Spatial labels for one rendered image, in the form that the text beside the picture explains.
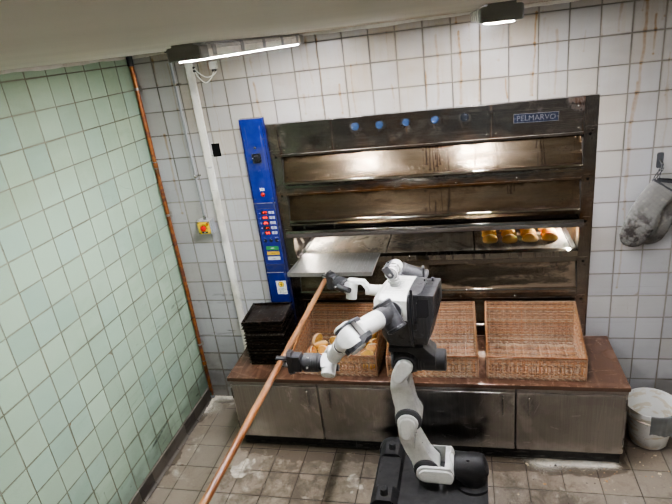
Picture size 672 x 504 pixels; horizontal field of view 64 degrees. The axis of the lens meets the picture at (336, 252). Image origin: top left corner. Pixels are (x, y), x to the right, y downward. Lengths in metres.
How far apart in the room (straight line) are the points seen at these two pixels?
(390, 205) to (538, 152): 0.92
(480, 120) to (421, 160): 0.41
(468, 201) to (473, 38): 0.93
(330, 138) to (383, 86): 0.45
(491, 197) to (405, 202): 0.52
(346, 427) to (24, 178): 2.35
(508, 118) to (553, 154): 0.33
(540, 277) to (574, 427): 0.91
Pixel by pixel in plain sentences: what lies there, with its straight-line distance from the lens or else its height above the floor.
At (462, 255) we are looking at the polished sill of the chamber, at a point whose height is 1.17.
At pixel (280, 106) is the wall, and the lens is 3.46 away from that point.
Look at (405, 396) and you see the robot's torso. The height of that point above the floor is 0.77.
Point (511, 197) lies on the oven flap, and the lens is 3.44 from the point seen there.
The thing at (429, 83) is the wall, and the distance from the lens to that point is 3.29.
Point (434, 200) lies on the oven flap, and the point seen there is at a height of 1.55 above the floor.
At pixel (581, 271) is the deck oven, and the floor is 1.04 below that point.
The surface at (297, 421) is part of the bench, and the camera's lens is 3.75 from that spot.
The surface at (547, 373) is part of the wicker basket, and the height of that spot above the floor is 0.63.
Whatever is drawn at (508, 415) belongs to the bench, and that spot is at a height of 0.36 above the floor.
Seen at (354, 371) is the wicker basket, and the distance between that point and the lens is 3.46.
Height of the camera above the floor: 2.57
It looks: 22 degrees down
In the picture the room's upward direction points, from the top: 7 degrees counter-clockwise
